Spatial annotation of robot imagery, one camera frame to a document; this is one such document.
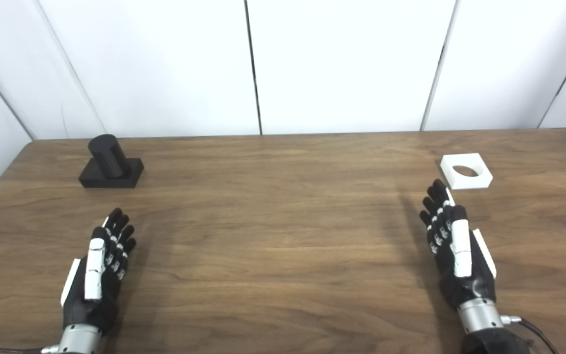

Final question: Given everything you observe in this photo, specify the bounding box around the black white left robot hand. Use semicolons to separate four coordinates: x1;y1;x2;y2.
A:
59;207;137;354

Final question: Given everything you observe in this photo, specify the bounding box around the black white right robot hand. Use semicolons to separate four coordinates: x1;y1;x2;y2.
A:
420;179;506;336

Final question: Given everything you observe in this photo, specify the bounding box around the white square piece with hole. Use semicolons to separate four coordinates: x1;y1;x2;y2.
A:
440;153;493;190

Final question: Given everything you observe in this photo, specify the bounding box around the black peg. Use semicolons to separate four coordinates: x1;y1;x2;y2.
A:
78;134;144;189

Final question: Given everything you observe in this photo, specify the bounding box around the thick black right wrist cable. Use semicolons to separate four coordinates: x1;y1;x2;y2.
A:
501;315;560;354

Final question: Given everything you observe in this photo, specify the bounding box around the thick black wrist cable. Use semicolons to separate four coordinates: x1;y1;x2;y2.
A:
0;346;60;354
501;315;560;354

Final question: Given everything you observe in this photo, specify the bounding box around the thick black left wrist cable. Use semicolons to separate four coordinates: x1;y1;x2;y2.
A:
0;346;60;354

